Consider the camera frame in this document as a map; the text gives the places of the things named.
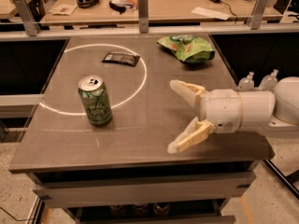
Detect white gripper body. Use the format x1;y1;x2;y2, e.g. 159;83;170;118
197;90;242;133

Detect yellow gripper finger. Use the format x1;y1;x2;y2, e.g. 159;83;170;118
167;117;216;154
169;80;207;107

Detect green soda can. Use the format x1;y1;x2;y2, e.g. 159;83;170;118
78;75;112;126

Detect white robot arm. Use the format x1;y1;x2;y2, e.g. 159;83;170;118
167;77;299;154

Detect dark rxbar chocolate wrapper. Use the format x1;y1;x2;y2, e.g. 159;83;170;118
102;51;140;67

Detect clear bottle left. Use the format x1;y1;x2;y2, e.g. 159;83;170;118
237;72;254;91

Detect clear bottle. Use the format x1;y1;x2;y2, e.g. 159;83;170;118
237;72;254;91
259;69;278;91

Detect green chip bag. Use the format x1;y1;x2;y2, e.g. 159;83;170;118
157;35;215;63

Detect clear bottle right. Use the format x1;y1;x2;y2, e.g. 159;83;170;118
259;69;278;91

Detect grey table drawer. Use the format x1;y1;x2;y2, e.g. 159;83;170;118
34;172;255;208

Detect white paper sheet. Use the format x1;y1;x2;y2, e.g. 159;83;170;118
192;7;230;21

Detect black sunglasses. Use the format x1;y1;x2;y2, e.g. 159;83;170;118
109;1;134;14

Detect small printed card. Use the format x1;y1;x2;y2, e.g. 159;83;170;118
50;4;77;16

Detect grey metal bracket middle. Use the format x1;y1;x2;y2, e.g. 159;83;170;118
137;0;149;33

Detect grey metal bracket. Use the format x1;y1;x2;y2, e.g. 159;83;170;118
12;0;40;36
247;0;269;30
137;0;149;33

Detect grey metal bracket right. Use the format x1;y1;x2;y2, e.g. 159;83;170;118
247;0;269;30

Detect grey metal bracket left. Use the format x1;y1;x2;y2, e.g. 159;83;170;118
12;0;40;36

